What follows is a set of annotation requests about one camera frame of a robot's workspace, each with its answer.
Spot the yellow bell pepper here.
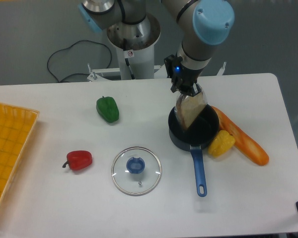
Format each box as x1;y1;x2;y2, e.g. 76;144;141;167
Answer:
208;130;236;157

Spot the orange baguette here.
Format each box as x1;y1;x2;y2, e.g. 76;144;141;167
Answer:
212;106;269;166

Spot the dark pot blue handle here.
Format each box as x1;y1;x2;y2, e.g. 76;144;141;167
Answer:
168;104;220;197

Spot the yellow woven basket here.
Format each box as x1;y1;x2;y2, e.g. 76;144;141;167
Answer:
0;103;40;206

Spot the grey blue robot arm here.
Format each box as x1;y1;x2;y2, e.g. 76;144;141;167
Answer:
78;0;234;97

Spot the green bell pepper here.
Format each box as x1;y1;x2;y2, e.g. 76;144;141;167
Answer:
96;96;120;123

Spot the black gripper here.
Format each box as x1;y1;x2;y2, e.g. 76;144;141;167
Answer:
164;55;202;97

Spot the red bell pepper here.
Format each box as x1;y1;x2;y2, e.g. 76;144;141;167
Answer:
62;150;92;171

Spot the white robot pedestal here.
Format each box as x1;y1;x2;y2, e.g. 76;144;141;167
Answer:
106;13;167;80

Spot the glass lid blue knob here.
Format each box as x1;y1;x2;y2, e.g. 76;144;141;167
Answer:
111;146;162;196

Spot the white table bracket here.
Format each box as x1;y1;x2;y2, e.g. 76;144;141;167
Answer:
217;61;226;76

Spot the toast slice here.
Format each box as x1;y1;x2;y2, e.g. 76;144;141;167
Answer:
174;83;208;131

